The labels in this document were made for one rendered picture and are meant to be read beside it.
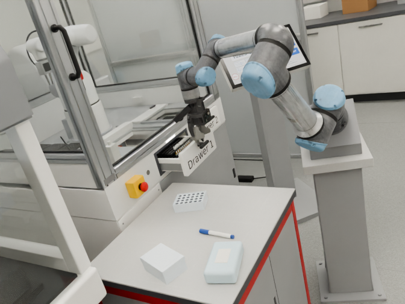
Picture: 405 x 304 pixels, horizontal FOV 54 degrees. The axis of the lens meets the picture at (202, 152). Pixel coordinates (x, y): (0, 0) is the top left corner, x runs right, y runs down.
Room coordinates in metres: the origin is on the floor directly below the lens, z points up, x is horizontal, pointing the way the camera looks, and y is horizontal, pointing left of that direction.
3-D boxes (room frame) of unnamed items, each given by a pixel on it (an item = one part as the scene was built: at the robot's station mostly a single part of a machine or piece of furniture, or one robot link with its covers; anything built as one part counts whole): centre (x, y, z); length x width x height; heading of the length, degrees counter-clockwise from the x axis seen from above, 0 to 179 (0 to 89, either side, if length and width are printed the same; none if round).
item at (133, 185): (1.46, 0.29, 0.88); 0.07 x 0.05 x 0.07; 146
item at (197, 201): (1.40, 0.10, 0.78); 0.12 x 0.08 x 0.04; 74
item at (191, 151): (1.67, 0.02, 0.87); 0.29 x 0.02 x 0.11; 146
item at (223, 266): (0.98, 0.02, 0.78); 0.15 x 0.10 x 0.04; 160
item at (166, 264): (1.04, 0.21, 0.79); 0.13 x 0.09 x 0.05; 36
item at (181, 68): (1.65, -0.02, 1.22); 0.09 x 0.08 x 0.11; 33
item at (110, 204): (2.05, 0.50, 0.87); 1.02 x 0.95 x 0.14; 146
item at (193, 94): (1.66, -0.02, 1.14); 0.08 x 0.08 x 0.05
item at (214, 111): (2.01, -0.05, 0.87); 0.29 x 0.02 x 0.11; 146
